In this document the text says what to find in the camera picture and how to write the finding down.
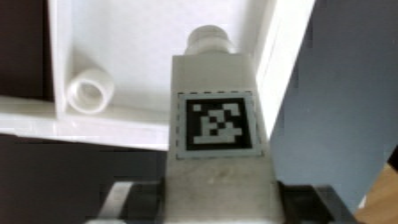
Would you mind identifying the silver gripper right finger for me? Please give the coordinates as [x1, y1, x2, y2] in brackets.
[277, 182, 362, 224]

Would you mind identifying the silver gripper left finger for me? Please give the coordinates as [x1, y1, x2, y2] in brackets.
[86, 181, 163, 224]

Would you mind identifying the white table leg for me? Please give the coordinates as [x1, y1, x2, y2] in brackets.
[163, 25, 284, 224]

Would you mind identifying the white square table top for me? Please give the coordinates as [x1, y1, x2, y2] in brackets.
[47, 0, 271, 114]

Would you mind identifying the white U-shaped fence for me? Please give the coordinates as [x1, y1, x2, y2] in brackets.
[0, 0, 316, 150]

